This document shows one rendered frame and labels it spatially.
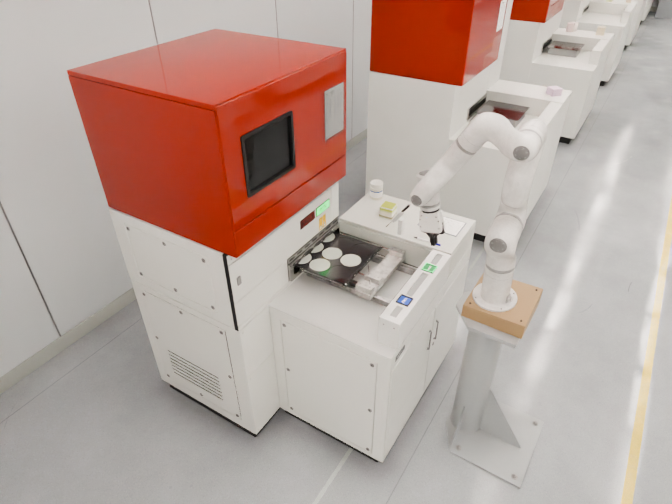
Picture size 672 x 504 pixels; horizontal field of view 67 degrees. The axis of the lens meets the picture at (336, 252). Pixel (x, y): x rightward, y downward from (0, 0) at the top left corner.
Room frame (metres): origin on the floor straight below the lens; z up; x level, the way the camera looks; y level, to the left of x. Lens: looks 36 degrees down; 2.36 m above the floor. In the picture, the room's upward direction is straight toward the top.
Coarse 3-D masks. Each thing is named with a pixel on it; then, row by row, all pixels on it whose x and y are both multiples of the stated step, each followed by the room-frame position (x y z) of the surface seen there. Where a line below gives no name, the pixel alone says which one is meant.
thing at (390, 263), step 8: (392, 256) 2.02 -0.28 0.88; (384, 264) 1.95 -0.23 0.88; (392, 264) 1.95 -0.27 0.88; (400, 264) 1.99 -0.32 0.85; (376, 272) 1.89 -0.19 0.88; (384, 272) 1.89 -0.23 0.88; (392, 272) 1.91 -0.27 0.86; (384, 280) 1.84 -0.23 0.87; (376, 288) 1.77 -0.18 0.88; (360, 296) 1.74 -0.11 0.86; (368, 296) 1.72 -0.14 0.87
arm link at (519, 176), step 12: (528, 120) 1.72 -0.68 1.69; (540, 120) 1.72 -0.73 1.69; (540, 132) 1.63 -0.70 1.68; (540, 156) 1.67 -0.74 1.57; (516, 168) 1.65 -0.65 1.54; (528, 168) 1.64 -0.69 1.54; (504, 180) 1.67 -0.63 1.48; (516, 180) 1.62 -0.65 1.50; (528, 180) 1.62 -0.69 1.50; (504, 192) 1.65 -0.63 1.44; (516, 192) 1.62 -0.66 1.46; (528, 192) 1.63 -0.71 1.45; (504, 204) 1.68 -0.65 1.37; (516, 204) 1.63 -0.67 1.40; (516, 216) 1.68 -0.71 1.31
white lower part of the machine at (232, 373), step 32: (160, 320) 1.85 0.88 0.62; (192, 320) 1.72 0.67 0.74; (256, 320) 1.66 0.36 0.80; (160, 352) 1.89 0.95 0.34; (192, 352) 1.75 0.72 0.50; (224, 352) 1.62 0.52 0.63; (256, 352) 1.63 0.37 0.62; (192, 384) 1.78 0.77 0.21; (224, 384) 1.65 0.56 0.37; (256, 384) 1.61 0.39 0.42; (224, 416) 1.71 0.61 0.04; (256, 416) 1.58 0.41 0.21
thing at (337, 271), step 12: (336, 240) 2.13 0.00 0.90; (348, 240) 2.13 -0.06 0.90; (360, 240) 2.13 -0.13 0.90; (348, 252) 2.03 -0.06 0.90; (360, 252) 2.03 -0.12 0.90; (372, 252) 2.02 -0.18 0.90; (300, 264) 1.93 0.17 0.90; (336, 264) 1.93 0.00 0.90; (360, 264) 1.93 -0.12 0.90; (324, 276) 1.84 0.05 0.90; (336, 276) 1.84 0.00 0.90; (348, 276) 1.84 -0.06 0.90
